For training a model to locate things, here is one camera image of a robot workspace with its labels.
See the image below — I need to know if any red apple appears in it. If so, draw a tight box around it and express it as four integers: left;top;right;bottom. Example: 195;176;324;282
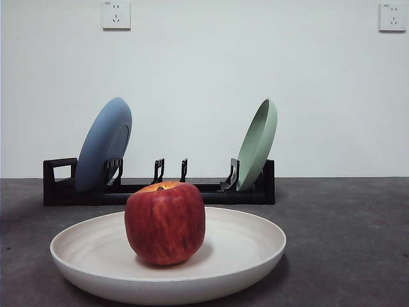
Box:
124;181;206;266

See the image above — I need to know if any cream yellow plate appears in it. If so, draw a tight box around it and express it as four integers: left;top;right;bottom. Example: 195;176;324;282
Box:
50;206;288;306

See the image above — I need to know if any green plate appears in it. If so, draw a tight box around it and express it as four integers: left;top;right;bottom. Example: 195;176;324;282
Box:
236;98;279;193

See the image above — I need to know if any blue plate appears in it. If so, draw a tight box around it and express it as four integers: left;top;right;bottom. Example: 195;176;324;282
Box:
74;97;133;194

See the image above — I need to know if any black plate rack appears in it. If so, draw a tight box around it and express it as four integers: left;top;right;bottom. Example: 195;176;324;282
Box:
43;157;276;207

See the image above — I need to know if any white wall socket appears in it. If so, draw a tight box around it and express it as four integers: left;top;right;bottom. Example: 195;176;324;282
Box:
378;3;408;33
102;0;132;31

